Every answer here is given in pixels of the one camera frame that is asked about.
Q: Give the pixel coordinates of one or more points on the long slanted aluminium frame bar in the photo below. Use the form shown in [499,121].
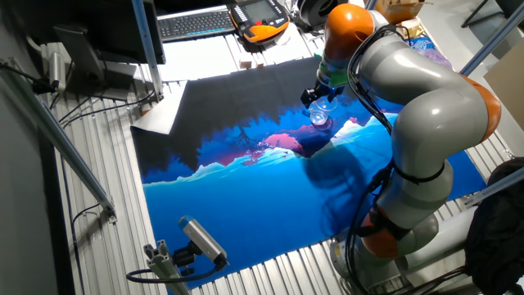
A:
[57,139]

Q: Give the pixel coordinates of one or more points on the grey monitor stand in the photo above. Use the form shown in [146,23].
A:
[84,57]

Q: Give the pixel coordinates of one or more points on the blue grey aluminium frame bar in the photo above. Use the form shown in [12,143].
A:
[495,186]
[493,39]

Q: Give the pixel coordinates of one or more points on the flat cardboard panel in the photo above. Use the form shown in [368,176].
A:
[507,84]

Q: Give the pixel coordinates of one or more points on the black computer keyboard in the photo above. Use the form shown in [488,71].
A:
[195,24]

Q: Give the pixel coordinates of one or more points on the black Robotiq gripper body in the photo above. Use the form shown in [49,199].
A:
[325,88]

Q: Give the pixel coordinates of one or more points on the short aluminium profile camera mount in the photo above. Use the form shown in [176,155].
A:
[163,266]

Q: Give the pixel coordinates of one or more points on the brown cardboard box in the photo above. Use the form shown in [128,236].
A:
[399,9]

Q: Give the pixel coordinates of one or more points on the blue landscape print mat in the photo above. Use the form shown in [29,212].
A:
[254,196]

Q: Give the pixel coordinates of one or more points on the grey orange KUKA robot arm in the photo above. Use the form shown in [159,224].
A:
[434,110]

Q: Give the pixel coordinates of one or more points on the upright aluminium frame post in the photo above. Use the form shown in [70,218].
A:
[147,49]

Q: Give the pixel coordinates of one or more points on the silver blue depth camera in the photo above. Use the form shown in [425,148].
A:
[202,239]

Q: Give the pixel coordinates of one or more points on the small white block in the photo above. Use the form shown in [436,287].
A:
[245,62]

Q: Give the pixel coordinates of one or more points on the black fabric bag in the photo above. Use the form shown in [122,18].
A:
[497,229]

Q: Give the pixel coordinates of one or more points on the black round spool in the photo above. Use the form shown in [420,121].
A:
[317,11]

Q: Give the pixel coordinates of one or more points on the purple blue print mat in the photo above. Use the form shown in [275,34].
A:
[430,51]

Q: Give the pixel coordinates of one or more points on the silver cylindrical webcam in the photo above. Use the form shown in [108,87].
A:
[57,71]

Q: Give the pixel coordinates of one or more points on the black computer monitor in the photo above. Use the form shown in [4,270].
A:
[90,24]

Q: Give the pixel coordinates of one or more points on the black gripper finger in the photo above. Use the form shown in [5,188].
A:
[307,98]
[332,98]

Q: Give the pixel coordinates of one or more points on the orange grey teach pendant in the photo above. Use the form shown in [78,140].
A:
[258,18]

